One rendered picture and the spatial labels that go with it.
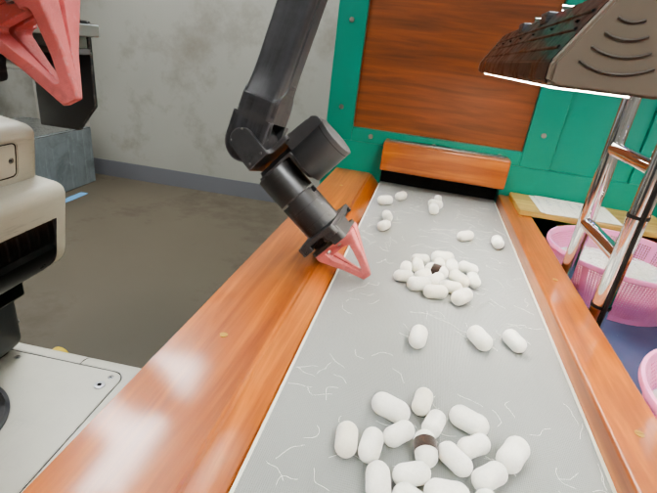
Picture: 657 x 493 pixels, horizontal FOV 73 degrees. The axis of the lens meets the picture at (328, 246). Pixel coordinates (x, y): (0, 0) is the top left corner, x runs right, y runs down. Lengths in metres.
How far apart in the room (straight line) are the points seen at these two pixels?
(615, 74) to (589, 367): 0.31
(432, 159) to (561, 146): 0.31
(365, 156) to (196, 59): 2.24
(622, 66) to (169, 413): 0.43
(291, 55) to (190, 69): 2.70
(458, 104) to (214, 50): 2.29
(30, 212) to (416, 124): 0.84
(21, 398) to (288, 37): 0.95
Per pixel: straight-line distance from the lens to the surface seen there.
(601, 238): 0.74
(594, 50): 0.39
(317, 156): 0.59
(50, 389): 1.22
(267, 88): 0.63
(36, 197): 0.81
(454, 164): 1.12
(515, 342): 0.58
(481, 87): 1.17
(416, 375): 0.50
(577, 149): 1.22
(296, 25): 0.63
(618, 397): 0.55
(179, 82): 3.35
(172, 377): 0.44
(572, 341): 0.61
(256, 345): 0.47
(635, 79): 0.40
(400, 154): 1.11
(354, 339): 0.53
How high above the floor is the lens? 1.05
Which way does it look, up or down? 24 degrees down
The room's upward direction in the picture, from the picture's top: 7 degrees clockwise
